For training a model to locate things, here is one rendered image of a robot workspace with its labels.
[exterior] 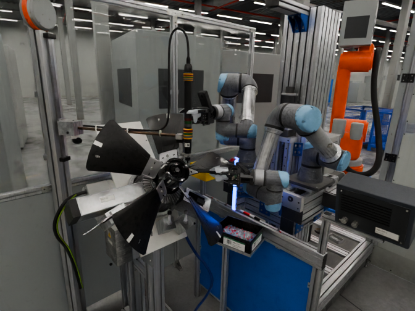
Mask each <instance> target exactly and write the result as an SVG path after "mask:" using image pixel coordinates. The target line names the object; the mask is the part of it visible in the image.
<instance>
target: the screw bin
mask: <svg viewBox="0 0 415 311"><path fill-rule="evenodd" d="M219 223H220V224H221V225H222V229H224V228H225V227H226V226H227V225H232V226H235V227H238V228H241V229H243V230H246V231H250V232H253V233H255V234H257V235H256V236H255V237H254V238H253V239H252V240H251V241H250V242H249V241H247V240H244V239H241V238H238V237H236V236H233V235H230V234H228V233H225V232H222V236H221V238H220V240H219V241H218V242H219V243H222V244H225V245H227V246H230V247H232V248H235V249H238V250H239V251H242V252H245V253H247V254H250V253H251V252H252V251H253V250H254V248H255V247H256V246H257V245H258V244H259V243H260V241H261V240H262V234H263V230H264V227H262V226H259V225H255V224H252V223H249V222H246V221H243V220H240V219H237V218H234V217H231V216H226V217H225V218H224V219H223V220H221V221H220V222H219Z"/></svg>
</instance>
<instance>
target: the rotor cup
mask: <svg viewBox="0 0 415 311"><path fill-rule="evenodd" d="M163 166H164V167H163ZM163 166H161V167H160V169H159V171H158V173H157V175H156V177H155V179H151V182H152V185H153V187H154V189H155V188H156V186H157V185H158V184H159V182H160V181H161V179H163V180H164V184H165V186H166V190H167V194H166V195H172V194H174V193H176V192H177V191H178V190H179V188H178V187H179V186H180V185H181V184H182V183H184V182H185V181H186V180H187V179H188V177H189V174H190V171H189V168H188V165H187V164H186V163H185V162H184V161H183V160H182V159H179V158H176V157H174V158H171V159H169V160H167V161H166V163H165V164H164V165H163ZM162 167H163V168H162ZM161 168H162V169H161ZM176 168H179V169H180V171H179V172H176V171H175V169H176ZM169 180H171V181H170V182H169V183H167V182H168V181H169Z"/></svg>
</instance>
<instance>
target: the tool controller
mask: <svg viewBox="0 0 415 311"><path fill-rule="evenodd" d="M335 221H336V222H339V223H342V224H344V225H346V226H349V227H352V228H354V229H357V230H359V231H362V232H364V233H367V234H370V235H372V236H375V237H377V238H380V239H383V240H384V241H388V242H390V243H392V244H395V245H397V246H400V247H403V248H405V249H409V247H410V245H411V243H412V242H413V240H414V238H415V188H411V187H408V186H403V185H399V184H396V183H391V182H388V181H384V180H379V179H376V178H371V177H368V176H364V175H360V174H357V173H352V172H348V173H347V174H346V175H345V176H344V177H343V178H342V179H341V180H340V181H339V182H338V183H337V191H336V204H335Z"/></svg>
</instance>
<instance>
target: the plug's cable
mask: <svg viewBox="0 0 415 311"><path fill-rule="evenodd" d="M82 194H86V190H85V191H81V192H79V193H75V194H73V195H71V196H69V197H68V198H67V199H65V200H64V201H63V202H62V204H61V205H60V207H59V208H58V210H57V212H56V215H55V217H54V220H53V224H52V229H53V233H54V235H55V237H56V239H57V240H58V241H59V242H60V243H61V245H62V246H63V247H64V249H65V251H66V253H67V255H68V256H69V259H70V261H71V264H72V266H73V270H74V272H75V276H76V279H77V283H78V287H79V289H81V288H83V284H82V280H81V277H80V273H79V271H78V267H77V264H76V261H75V259H74V256H73V254H72V251H71V250H70V248H69V246H68V245H67V244H66V242H65V241H64V240H63V239H62V238H61V236H60V234H59V230H58V223H59V219H60V216H61V214H62V212H63V210H64V209H65V205H66V203H67V201H68V200H70V199H73V198H75V197H77V196H80V195H82ZM56 224H57V226H56ZM56 227H57V228H56Z"/></svg>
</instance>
